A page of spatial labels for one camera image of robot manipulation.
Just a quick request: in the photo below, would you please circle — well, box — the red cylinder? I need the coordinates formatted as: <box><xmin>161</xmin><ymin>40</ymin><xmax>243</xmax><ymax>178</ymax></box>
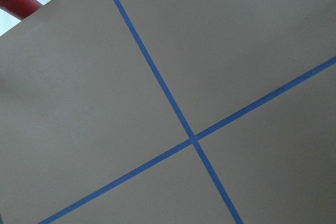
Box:
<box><xmin>1</xmin><ymin>0</ymin><xmax>43</xmax><ymax>20</ymax></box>

